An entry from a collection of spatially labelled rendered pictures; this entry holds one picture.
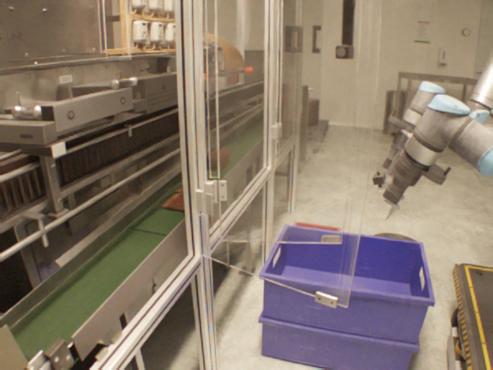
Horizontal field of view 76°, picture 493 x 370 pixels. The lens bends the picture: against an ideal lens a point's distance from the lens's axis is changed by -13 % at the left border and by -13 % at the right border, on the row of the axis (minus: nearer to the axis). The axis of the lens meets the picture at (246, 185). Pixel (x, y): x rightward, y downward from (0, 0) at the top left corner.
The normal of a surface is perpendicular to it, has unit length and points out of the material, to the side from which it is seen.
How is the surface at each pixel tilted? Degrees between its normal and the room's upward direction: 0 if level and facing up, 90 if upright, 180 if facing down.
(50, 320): 2
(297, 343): 90
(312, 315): 90
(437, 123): 89
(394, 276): 90
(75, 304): 2
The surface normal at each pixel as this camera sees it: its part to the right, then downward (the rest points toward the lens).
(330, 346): -0.32, 0.35
